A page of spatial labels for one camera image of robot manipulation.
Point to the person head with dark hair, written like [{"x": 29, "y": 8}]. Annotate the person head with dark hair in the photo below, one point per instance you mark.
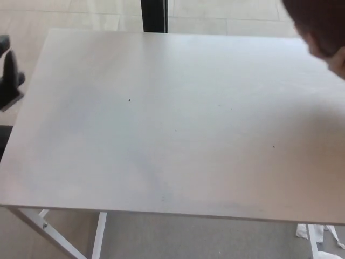
[{"x": 320, "y": 24}]

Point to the white upright table leg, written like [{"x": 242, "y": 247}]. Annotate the white upright table leg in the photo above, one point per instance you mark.
[
  {"x": 313, "y": 242},
  {"x": 99, "y": 237}
]

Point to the black window frame post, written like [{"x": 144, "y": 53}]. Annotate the black window frame post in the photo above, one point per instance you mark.
[{"x": 155, "y": 16}]

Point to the white slanted table brace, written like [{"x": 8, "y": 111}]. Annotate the white slanted table brace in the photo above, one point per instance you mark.
[{"x": 54, "y": 237}]

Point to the dark flat floor object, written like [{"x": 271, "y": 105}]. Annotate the dark flat floor object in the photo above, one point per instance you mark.
[{"x": 5, "y": 140}]

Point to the crumpled white paper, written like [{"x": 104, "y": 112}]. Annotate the crumpled white paper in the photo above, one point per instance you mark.
[{"x": 302, "y": 232}]

